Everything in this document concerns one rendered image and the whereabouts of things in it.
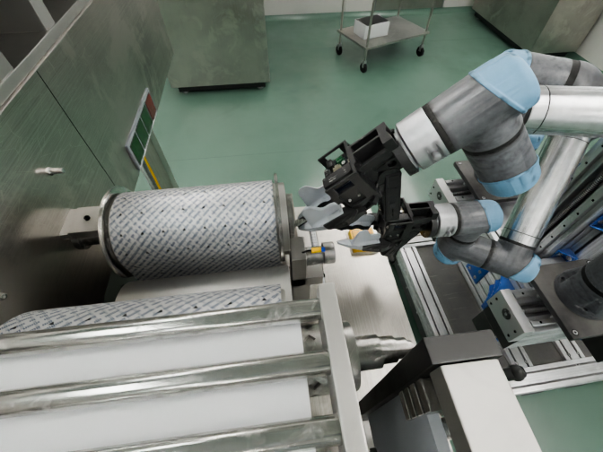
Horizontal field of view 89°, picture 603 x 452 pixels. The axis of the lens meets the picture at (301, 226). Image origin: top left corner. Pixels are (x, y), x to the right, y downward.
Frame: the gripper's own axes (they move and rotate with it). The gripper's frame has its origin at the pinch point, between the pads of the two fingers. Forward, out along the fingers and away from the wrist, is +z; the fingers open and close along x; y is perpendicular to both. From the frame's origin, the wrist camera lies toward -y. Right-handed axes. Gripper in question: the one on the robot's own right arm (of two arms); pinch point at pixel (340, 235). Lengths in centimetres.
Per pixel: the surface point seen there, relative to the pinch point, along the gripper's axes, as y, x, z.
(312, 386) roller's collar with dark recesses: 25.9, 33.6, 12.0
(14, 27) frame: 37, -19, 50
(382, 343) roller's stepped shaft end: 25.8, 30.7, 4.7
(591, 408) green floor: -109, 36, -123
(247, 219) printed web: 21.0, 9.8, 18.1
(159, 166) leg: -36, -71, 63
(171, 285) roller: 14.1, 15.6, 30.4
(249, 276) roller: 14.0, 15.5, 18.9
